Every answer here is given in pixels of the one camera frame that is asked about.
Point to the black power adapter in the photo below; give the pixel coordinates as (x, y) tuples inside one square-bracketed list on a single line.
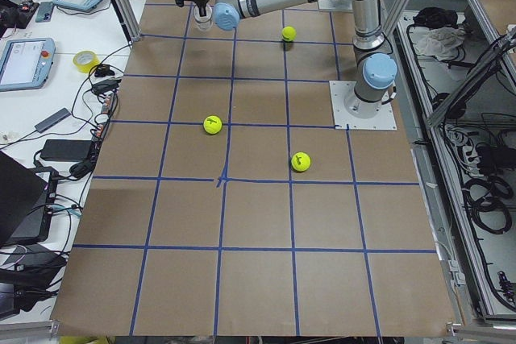
[(65, 150)]

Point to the yellow tape roll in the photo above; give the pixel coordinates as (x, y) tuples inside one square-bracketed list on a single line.
[(85, 61)]

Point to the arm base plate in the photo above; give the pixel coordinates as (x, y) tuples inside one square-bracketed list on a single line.
[(335, 5), (350, 113)]

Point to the white tennis ball can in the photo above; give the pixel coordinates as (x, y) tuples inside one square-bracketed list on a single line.
[(203, 22)]

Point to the yellow tennis ball centre left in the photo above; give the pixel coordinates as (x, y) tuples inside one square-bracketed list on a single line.
[(212, 125)]

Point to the yellow tennis ball base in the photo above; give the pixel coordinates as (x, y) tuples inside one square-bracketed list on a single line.
[(288, 34)]

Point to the white crumpled cloth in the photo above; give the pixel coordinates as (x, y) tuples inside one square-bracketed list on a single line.
[(441, 43)]

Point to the yellow tennis ball far left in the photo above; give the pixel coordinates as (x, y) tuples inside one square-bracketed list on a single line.
[(300, 161)]

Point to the grey usb hub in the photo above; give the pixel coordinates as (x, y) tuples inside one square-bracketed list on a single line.
[(52, 120)]

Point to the black laptop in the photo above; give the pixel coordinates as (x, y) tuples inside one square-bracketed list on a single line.
[(26, 198)]

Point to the yellow tennis ball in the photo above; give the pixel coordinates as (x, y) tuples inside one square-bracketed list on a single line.
[(212, 125), (300, 161)]

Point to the teach pendant near left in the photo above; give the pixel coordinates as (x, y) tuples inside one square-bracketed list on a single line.
[(26, 63)]

